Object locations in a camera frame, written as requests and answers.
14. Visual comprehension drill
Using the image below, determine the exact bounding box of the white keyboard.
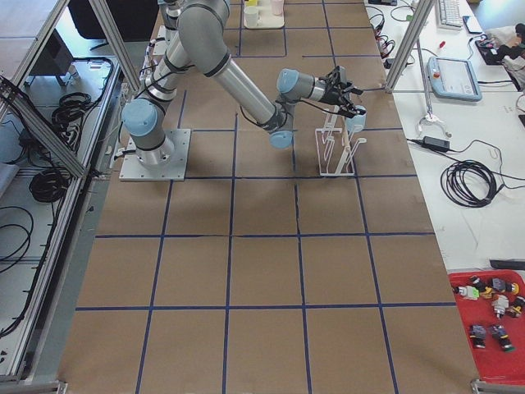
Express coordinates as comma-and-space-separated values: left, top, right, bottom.
435, 0, 463, 30

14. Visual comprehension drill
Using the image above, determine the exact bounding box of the teach pendant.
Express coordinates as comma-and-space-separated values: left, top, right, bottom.
427, 57, 482, 102

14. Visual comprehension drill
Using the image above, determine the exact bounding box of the red parts tray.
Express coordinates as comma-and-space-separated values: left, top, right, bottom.
449, 270, 524, 385

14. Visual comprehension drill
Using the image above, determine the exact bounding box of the black power brick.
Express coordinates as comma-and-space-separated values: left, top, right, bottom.
422, 136, 450, 153

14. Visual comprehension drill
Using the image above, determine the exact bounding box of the aluminium frame post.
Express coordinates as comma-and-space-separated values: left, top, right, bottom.
385, 0, 434, 93

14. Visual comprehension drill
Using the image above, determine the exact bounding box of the light blue cup front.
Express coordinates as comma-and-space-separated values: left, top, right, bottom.
345, 105, 367, 133

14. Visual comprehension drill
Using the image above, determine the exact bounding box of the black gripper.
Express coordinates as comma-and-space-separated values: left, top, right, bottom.
318, 66, 367, 118

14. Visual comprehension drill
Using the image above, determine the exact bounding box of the seated person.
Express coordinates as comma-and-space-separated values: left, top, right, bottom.
487, 25, 524, 90

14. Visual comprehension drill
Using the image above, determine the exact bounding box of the pink ikea cup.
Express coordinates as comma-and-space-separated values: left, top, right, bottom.
270, 0, 284, 16

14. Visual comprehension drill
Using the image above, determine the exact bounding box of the white ikea cup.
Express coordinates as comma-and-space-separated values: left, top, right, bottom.
244, 6, 259, 29

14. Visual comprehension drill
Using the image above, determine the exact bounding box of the cream serving tray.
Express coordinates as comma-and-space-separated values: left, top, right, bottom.
243, 0, 285, 30

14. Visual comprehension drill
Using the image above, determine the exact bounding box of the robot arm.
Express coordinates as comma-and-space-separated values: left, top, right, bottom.
122, 1, 366, 167
157, 0, 185, 43

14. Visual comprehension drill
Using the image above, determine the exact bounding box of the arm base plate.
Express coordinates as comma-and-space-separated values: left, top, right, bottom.
120, 129, 191, 181

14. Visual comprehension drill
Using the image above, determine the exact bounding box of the white wire cup rack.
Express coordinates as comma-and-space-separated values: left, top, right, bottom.
315, 106, 367, 177

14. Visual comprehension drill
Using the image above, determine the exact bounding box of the coiled black cable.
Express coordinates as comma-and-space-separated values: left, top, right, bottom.
440, 159, 506, 207

